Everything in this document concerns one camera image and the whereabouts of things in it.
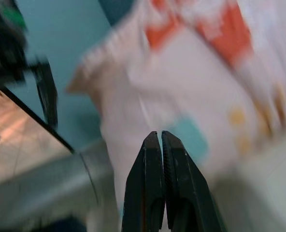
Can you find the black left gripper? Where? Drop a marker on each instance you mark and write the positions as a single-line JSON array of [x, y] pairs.
[[5, 55]]

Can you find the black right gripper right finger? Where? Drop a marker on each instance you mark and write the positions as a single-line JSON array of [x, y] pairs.
[[186, 193]]

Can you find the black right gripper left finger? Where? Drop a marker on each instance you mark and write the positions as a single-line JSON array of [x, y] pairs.
[[143, 188]]

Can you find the pink pillow with red spots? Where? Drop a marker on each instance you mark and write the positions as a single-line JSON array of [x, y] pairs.
[[181, 84]]

